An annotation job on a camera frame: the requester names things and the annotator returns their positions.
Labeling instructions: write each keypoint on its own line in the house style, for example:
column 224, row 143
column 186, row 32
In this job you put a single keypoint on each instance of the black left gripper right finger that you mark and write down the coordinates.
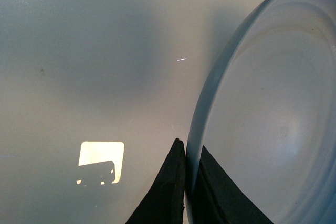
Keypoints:
column 217, row 199

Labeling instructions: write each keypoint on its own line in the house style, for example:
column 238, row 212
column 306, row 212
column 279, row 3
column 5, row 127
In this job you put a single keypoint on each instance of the light blue round plate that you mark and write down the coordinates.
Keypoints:
column 266, row 112

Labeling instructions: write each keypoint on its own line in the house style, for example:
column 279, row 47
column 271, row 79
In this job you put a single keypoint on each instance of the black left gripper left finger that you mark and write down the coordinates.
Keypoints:
column 164, row 202

